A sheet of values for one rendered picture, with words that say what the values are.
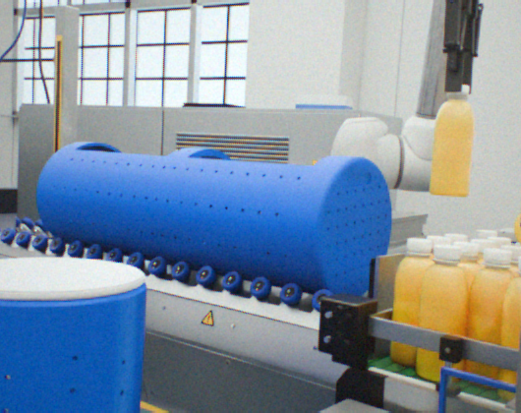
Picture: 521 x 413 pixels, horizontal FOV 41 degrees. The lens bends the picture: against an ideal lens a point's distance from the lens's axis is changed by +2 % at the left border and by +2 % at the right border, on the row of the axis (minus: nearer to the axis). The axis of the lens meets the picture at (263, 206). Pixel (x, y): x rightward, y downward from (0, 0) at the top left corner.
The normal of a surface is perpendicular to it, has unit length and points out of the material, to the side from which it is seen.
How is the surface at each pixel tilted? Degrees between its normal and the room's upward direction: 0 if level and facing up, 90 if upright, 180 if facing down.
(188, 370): 110
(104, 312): 90
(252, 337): 71
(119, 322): 90
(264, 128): 90
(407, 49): 90
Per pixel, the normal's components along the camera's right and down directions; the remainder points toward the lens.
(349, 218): 0.78, 0.09
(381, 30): -0.52, 0.04
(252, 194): -0.54, -0.40
